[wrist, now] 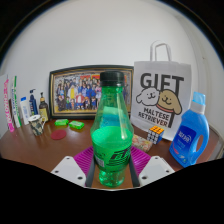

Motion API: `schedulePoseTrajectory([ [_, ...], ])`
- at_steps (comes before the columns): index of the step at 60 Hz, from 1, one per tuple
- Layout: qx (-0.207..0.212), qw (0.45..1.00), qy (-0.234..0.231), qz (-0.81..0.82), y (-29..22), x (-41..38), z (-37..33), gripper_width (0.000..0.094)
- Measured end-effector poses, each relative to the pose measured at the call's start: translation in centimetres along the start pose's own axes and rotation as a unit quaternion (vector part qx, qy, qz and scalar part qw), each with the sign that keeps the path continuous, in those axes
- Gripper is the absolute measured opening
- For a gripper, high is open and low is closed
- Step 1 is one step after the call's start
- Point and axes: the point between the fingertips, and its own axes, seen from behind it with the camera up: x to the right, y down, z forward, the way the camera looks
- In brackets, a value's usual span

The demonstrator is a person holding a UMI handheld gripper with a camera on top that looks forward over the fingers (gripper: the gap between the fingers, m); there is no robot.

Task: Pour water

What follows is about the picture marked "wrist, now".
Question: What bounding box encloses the dark pump bottle yellow label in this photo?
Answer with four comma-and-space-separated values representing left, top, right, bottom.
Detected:
38, 91, 50, 122

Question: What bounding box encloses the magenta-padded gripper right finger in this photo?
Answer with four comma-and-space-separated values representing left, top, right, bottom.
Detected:
128, 145, 176, 188

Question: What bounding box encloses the green plastic drink bottle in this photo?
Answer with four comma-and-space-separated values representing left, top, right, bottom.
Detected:
89, 70, 135, 188

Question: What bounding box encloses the colourful puzzle cube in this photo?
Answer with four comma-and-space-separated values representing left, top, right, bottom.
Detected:
146, 125, 165, 145

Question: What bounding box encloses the white paper gift bag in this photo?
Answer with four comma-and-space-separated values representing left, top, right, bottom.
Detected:
129, 40, 193, 142

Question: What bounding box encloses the dark blue pump bottle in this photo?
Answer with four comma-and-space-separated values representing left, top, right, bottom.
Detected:
28, 88, 39, 116

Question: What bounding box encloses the small green packet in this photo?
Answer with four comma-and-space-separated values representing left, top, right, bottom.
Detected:
54, 118, 70, 127
68, 120, 86, 130

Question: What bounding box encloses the patterned ceramic mug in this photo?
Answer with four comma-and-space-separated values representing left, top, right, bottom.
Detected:
27, 114, 47, 137

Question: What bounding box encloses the tall green and white box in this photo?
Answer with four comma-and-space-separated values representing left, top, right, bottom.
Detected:
10, 75, 23, 129

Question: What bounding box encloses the tall pink and white box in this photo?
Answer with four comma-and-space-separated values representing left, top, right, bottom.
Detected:
3, 78, 16, 133

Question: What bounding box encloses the white bottle with blue cap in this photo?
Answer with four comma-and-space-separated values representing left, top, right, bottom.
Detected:
19, 96, 32, 126

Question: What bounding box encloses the flat round red coaster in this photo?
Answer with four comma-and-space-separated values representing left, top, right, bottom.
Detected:
50, 129, 67, 141

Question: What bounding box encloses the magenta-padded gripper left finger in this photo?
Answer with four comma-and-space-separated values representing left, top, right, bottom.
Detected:
50, 145, 98, 188

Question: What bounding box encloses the blue detergent bottle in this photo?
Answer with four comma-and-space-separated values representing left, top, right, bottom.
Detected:
168, 91, 211, 168

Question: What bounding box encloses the small patterned pouch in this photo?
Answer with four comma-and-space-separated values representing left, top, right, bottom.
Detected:
131, 133, 154, 154

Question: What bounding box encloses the framed group picture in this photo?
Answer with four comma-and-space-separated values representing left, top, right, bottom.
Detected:
48, 64, 135, 120

